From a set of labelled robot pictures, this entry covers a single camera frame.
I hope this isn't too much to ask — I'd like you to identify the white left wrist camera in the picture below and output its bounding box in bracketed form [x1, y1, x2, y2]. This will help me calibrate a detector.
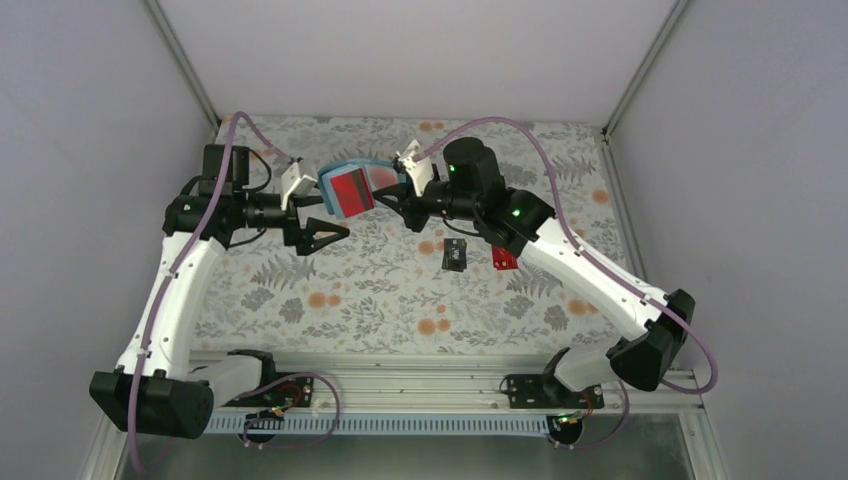
[280, 159, 318, 212]

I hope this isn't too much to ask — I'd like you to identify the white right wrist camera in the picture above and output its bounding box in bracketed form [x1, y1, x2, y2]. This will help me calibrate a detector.
[392, 139, 436, 197]

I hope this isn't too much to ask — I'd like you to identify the aluminium rail base frame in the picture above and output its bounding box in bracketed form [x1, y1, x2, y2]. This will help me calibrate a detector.
[273, 352, 705, 414]

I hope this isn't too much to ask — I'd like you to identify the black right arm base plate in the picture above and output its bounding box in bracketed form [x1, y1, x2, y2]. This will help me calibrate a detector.
[498, 374, 605, 410]

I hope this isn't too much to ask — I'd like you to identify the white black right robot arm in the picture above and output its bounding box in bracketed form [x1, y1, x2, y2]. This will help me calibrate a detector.
[373, 137, 694, 407]

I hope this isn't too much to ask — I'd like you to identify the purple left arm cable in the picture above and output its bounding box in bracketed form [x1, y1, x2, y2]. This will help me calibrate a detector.
[127, 111, 296, 475]

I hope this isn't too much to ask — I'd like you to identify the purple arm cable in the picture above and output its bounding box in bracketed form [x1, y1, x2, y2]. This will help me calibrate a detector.
[413, 117, 720, 397]
[127, 111, 296, 475]

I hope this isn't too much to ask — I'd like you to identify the white slotted cable duct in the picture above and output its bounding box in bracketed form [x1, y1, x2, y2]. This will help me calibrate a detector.
[249, 412, 550, 437]

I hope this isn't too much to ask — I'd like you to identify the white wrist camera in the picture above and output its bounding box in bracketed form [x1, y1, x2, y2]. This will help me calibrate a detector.
[280, 159, 318, 212]
[392, 139, 436, 197]

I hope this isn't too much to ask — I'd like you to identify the white card with red circle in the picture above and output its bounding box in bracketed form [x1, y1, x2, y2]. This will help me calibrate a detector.
[366, 165, 401, 191]

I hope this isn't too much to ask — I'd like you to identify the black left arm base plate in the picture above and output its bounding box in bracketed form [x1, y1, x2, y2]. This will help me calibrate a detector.
[225, 377, 315, 409]

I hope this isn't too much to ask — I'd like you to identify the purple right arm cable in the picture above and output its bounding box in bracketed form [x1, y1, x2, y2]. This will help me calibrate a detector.
[413, 117, 720, 397]

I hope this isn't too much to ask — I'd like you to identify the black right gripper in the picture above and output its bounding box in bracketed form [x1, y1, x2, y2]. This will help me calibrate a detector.
[373, 174, 480, 233]

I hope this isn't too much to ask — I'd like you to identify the black credit card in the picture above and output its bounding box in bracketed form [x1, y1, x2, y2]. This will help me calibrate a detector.
[441, 238, 467, 272]

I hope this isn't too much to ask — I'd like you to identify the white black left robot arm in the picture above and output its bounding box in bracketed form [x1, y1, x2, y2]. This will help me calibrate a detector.
[89, 144, 350, 439]

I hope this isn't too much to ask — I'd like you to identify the red credit card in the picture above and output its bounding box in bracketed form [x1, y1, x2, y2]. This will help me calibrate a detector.
[491, 246, 518, 271]

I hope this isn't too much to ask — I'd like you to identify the blue card holder wallet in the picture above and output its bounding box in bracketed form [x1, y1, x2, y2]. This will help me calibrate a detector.
[318, 157, 406, 219]

